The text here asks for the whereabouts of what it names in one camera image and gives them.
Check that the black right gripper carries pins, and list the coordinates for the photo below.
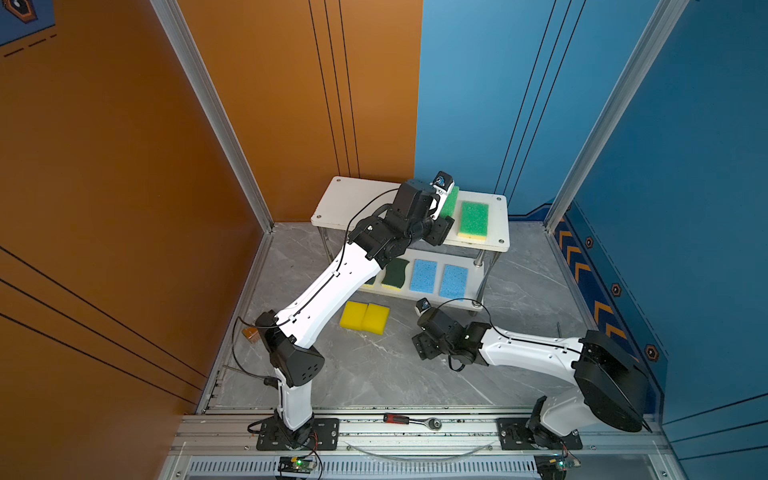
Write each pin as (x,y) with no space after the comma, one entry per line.
(421,346)

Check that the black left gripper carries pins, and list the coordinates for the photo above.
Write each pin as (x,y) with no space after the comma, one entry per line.
(438,230)

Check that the light green sponge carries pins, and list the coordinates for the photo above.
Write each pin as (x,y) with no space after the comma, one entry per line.
(448,208)
(474,221)

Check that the blue cellulose sponge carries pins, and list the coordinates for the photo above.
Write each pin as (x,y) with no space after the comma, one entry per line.
(423,276)
(453,283)

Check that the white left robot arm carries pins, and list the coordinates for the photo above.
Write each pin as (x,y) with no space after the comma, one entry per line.
(371,244)

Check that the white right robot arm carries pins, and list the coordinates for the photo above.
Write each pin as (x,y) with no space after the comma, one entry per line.
(607,384)

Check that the white two-tier shelf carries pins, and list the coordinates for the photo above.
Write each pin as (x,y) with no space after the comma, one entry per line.
(351,198)

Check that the yellow foam sponge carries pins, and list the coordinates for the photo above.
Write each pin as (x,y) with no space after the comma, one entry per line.
(375,319)
(353,316)

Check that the right circuit board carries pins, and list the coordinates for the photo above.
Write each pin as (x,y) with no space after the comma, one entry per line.
(555,468)

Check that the amber small bottle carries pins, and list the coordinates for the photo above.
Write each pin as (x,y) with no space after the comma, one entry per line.
(251,334)

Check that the left green circuit board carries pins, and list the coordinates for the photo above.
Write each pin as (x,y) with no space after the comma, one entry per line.
(296,466)

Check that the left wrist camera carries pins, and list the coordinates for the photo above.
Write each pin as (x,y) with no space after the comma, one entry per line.
(443,185)

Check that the red handled ratchet tool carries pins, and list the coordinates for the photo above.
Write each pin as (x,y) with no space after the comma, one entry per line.
(432,423)

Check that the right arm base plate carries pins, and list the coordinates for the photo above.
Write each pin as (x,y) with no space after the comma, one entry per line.
(514,434)

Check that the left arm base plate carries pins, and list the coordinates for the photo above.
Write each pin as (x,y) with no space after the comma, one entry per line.
(320,434)

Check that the aluminium front rail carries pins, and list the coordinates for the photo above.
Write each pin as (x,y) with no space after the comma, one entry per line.
(220,446)

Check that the aluminium left corner post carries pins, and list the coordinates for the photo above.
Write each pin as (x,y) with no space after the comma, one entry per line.
(176,29)

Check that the aluminium corner post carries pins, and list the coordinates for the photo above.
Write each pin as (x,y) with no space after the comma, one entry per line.
(176,29)
(654,36)

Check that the aluminium right corner post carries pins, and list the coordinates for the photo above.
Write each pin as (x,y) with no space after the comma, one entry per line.
(654,36)

